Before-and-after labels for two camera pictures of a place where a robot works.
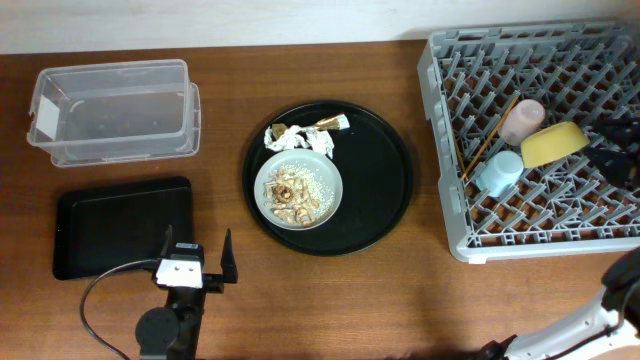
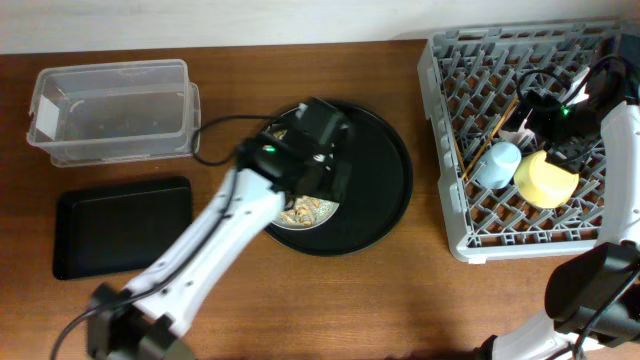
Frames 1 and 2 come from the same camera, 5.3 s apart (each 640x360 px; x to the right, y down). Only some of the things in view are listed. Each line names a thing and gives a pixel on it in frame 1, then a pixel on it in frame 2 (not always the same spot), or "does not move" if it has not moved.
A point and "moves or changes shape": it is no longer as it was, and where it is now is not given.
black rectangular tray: [97, 228] does not move
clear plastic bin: [108, 113] does not move
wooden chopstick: [460, 159] does not move
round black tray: [375, 173] does not move
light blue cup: [502, 171] moves or changes shape
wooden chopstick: [490, 139] does not move
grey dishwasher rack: [577, 71] does not move
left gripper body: [213, 284] → [332, 183]
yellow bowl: [555, 141] moves or changes shape
